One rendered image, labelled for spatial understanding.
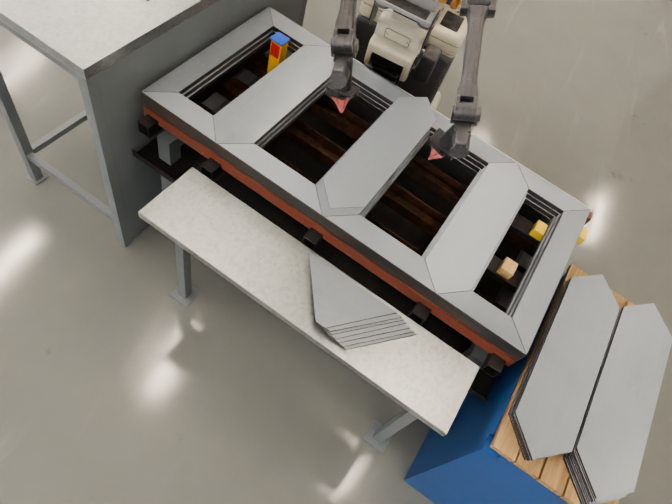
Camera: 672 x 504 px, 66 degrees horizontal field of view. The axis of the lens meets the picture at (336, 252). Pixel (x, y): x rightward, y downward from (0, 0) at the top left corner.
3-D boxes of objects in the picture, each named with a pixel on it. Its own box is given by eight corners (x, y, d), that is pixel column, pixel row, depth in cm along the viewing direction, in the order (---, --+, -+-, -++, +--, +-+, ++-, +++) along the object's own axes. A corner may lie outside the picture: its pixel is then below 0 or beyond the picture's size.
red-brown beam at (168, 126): (508, 366, 170) (517, 361, 165) (143, 115, 189) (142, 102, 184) (517, 346, 175) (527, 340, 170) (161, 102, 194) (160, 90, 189)
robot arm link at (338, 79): (359, 36, 163) (332, 34, 165) (352, 54, 156) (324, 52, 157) (358, 71, 172) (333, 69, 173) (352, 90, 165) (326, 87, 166)
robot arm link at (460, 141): (482, 104, 155) (453, 101, 156) (480, 132, 149) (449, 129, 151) (475, 132, 165) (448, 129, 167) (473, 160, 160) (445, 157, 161)
